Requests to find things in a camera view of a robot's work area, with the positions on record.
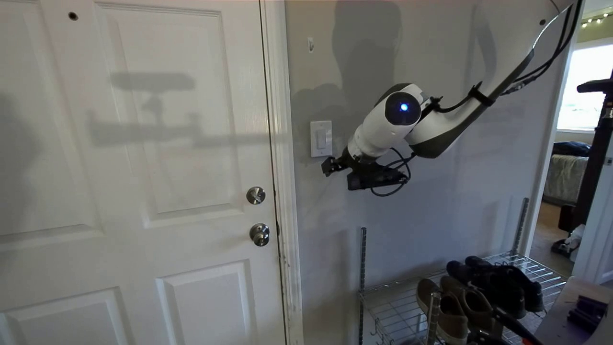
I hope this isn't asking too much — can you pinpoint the silver door knob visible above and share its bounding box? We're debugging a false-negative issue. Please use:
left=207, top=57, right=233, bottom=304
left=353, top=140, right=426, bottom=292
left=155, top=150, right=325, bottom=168
left=249, top=223, right=271, bottom=248

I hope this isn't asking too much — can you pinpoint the tan shoe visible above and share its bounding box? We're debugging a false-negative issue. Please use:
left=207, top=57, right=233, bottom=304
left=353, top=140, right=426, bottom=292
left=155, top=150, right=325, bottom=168
left=439, top=275, right=504, bottom=339
left=415, top=278, right=469, bottom=345

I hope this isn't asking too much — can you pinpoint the black shoe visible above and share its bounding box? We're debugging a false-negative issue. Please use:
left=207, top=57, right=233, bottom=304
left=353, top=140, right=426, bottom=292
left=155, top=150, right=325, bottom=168
left=446, top=260, right=528, bottom=320
left=464, top=255, right=546, bottom=313

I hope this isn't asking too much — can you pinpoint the white panel door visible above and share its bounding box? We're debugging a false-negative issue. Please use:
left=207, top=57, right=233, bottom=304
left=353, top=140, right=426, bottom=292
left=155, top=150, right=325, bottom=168
left=0, top=0, right=287, bottom=345

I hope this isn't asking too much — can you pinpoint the bed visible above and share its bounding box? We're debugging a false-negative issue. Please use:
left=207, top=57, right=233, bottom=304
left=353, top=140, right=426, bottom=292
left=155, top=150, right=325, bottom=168
left=543, top=140, right=591, bottom=207

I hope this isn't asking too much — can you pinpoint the pair of shoes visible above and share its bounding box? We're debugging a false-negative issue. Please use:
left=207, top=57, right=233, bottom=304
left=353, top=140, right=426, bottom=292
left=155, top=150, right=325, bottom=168
left=550, top=223, right=586, bottom=258

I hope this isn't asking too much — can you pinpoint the window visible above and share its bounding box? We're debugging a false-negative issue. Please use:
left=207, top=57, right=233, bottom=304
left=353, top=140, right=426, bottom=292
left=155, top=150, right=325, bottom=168
left=556, top=42, right=613, bottom=132

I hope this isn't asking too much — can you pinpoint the purple block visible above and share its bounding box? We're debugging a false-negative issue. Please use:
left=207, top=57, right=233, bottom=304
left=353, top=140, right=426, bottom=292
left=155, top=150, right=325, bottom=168
left=567, top=295, right=609, bottom=332

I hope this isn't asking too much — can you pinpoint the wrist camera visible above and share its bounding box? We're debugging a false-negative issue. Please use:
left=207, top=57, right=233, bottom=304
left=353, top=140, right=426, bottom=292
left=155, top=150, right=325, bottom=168
left=347, top=164, right=409, bottom=192

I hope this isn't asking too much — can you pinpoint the white light switch plate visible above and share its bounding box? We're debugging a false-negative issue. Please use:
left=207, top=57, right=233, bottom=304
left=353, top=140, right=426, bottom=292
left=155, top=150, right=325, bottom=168
left=310, top=120, right=333, bottom=159

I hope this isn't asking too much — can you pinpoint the metal wire shoe rack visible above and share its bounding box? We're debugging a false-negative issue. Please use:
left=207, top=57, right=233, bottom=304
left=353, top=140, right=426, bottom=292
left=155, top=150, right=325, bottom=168
left=358, top=197, right=568, bottom=345

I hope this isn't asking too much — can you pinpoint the black and red handle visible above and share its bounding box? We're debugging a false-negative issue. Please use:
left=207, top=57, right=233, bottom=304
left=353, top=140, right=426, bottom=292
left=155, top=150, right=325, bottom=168
left=492, top=307, right=544, bottom=345

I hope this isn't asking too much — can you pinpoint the camera on tripod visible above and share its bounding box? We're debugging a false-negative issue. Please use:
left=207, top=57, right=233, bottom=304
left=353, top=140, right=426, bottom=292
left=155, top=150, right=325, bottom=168
left=571, top=72, right=613, bottom=232

